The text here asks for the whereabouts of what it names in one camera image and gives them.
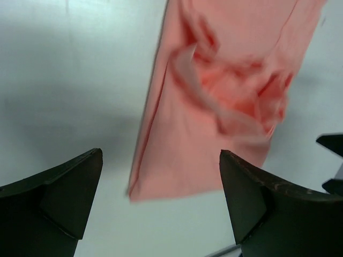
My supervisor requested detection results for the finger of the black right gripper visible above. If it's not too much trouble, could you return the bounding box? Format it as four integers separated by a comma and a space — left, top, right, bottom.
316, 133, 343, 157

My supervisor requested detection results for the light pink t shirt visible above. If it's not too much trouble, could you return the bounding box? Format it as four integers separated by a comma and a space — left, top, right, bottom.
127, 1, 325, 202

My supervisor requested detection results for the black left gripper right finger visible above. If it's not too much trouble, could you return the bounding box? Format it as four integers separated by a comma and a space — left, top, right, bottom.
219, 150, 342, 256

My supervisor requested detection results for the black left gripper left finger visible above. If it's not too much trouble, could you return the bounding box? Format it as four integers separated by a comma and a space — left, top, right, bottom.
1, 148, 103, 257

